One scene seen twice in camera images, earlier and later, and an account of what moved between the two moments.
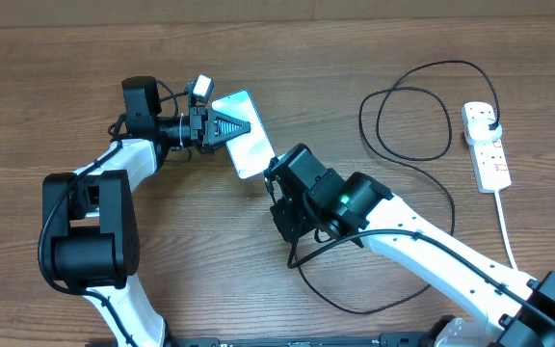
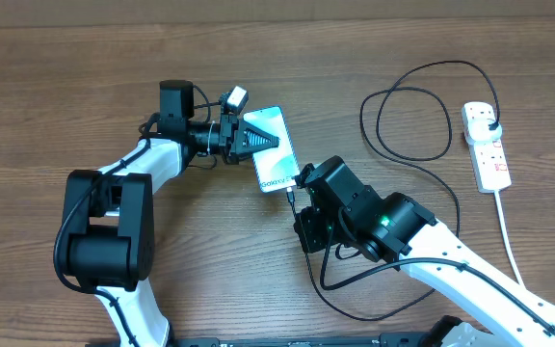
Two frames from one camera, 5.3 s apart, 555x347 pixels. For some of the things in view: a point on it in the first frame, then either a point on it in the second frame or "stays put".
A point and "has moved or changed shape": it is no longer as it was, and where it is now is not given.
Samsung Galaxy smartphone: (251, 152) has moved or changed shape
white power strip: (488, 159) stays put
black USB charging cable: (384, 91) → (322, 289)
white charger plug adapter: (480, 132) stays put
